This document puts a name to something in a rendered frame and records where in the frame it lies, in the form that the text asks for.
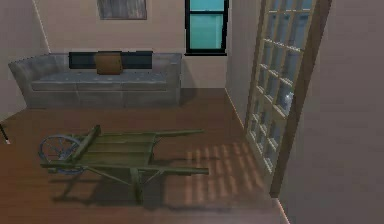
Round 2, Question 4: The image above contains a black cushion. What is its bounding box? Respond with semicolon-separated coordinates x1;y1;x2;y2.
68;51;98;70
120;50;154;70

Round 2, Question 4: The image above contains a green wooden wheelbarrow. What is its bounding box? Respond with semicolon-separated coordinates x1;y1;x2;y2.
38;124;210;205

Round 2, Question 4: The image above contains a black framed window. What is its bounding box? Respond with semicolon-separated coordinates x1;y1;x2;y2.
184;0;230;56

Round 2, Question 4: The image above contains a wooden glass pane door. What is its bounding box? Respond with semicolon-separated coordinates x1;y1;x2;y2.
244;0;333;198

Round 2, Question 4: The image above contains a grey sofa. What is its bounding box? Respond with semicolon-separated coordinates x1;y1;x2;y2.
8;51;183;110

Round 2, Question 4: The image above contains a brown cushion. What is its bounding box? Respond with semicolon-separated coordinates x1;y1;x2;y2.
94;51;124;76

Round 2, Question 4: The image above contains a grey framed picture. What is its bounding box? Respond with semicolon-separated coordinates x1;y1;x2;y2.
96;0;148;21

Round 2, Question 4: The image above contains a black furniture leg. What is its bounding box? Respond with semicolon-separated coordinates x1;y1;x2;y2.
0;123;11;145

